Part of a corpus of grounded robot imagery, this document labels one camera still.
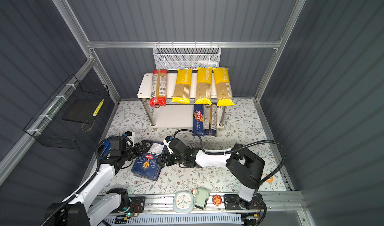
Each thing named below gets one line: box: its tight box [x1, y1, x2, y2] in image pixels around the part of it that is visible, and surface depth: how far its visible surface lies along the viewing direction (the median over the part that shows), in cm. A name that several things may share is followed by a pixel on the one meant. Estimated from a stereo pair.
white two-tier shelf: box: [216, 106, 225, 129], surface depth 100 cm
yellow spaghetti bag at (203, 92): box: [194, 67, 213, 105], surface depth 77 cm
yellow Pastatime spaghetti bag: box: [171, 69, 193, 104], surface depth 77 cm
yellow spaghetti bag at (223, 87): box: [213, 67, 235, 107], surface depth 75 cm
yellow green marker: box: [92, 99, 105, 117], surface depth 79 cm
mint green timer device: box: [192, 187, 210, 210], surface depth 73 cm
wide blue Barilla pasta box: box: [130, 143, 166, 181], surface depth 82 cm
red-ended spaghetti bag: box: [150, 69, 168, 107], surface depth 76 cm
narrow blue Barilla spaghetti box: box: [192, 104, 204, 137], surface depth 98 cm
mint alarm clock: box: [173, 190, 195, 213], surface depth 74 cm
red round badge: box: [212, 194, 223, 206], surface depth 77 cm
